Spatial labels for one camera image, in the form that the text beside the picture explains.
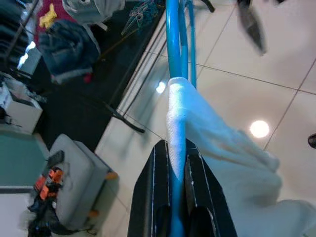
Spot white crumpled cloth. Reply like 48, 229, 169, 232
61, 0, 127, 32

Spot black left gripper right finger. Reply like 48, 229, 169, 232
184, 138, 239, 237

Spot white garment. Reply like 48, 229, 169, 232
165, 76, 316, 237

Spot black clothes rack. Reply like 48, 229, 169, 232
102, 9, 171, 134

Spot grey padded storage box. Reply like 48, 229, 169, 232
46, 134, 119, 229

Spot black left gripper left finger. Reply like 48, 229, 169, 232
128, 139, 173, 237

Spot orange black tool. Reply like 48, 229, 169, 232
34, 166, 65, 201

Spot blue denim jeans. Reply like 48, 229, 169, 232
39, 19, 101, 84

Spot blue plastic clothes hanger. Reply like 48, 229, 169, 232
164, 0, 198, 237

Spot colourful wire hangers bundle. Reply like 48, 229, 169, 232
120, 2, 160, 35

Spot black floor mat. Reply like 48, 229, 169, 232
32, 0, 166, 155

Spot red shirt yellow print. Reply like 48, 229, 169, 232
34, 0, 66, 34

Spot white box cabinet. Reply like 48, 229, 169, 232
0, 74, 44, 135

